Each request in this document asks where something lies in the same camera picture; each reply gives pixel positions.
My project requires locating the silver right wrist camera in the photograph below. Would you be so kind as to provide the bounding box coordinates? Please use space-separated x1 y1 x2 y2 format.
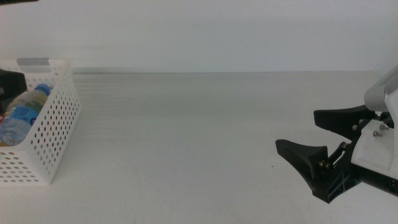
363 64 398 113

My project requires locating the clear water bottle blue cap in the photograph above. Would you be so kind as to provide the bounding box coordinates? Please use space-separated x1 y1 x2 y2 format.
0 83 52 147

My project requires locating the white perforated plastic basket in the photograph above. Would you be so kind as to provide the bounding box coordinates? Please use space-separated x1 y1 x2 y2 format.
0 58 82 187

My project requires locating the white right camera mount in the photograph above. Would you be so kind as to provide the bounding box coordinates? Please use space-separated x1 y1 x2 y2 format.
350 89 398 180

